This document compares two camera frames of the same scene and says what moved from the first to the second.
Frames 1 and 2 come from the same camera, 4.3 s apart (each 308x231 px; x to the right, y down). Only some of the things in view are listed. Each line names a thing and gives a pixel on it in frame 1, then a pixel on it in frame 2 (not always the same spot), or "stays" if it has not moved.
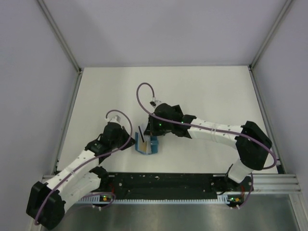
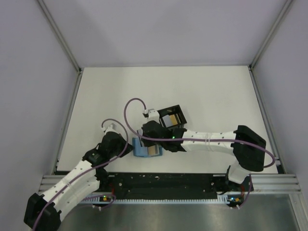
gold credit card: x=143 y=147 → x=151 y=150
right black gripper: x=151 y=130 → x=147 y=143
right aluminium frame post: x=269 y=34 stays
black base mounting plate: x=171 y=184 stays
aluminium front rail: x=275 y=184 stays
